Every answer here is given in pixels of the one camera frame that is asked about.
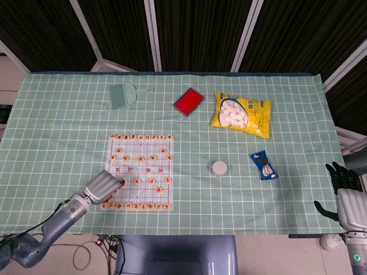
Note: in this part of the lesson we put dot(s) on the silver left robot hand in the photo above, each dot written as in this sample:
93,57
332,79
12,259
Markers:
101,184

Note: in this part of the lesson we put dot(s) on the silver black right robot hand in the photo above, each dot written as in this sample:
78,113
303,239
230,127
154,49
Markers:
352,209

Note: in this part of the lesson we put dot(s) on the red print cannon chess piece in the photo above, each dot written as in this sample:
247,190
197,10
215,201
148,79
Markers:
116,192
159,189

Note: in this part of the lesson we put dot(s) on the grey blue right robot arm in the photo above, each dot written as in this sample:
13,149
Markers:
357,257

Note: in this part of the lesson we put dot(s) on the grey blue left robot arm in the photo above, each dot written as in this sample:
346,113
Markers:
73,207

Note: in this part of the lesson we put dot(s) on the translucent Chinese chess board sheet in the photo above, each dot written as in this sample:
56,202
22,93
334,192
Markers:
134,172

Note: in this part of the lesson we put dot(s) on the grey blue rounded housing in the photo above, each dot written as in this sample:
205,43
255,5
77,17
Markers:
357,159

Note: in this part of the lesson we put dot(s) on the small red plug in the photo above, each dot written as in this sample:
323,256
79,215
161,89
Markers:
99,243

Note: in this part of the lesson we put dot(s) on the small green hand brush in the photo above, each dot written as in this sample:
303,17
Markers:
117,97

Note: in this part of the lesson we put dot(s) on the blue cookie packet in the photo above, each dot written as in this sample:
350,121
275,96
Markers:
265,167

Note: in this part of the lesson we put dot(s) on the green checked tablecloth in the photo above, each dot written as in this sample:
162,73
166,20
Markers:
200,200

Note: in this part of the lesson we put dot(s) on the grey blue robot torso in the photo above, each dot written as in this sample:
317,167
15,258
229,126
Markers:
177,255

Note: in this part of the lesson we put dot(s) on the dark partition panel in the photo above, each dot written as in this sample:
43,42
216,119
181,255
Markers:
301,28
200,28
43,28
120,28
352,100

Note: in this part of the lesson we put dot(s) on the white plastic jar with lid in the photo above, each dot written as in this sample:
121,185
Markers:
220,168

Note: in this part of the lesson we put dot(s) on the red ink pad black case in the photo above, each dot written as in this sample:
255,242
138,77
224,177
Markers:
187,101

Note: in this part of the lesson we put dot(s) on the black box device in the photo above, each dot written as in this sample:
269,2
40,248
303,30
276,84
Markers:
3,114

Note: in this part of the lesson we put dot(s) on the yellow bag of white sweets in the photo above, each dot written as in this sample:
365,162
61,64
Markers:
258,120

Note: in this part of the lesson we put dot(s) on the silver aluminium frame rail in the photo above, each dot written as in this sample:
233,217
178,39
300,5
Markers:
352,140

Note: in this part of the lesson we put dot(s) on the white partition frame foot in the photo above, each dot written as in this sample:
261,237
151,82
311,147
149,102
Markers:
114,66

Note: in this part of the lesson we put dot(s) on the white partition frame post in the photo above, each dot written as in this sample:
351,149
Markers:
154,34
247,34
13,58
344,70
86,28

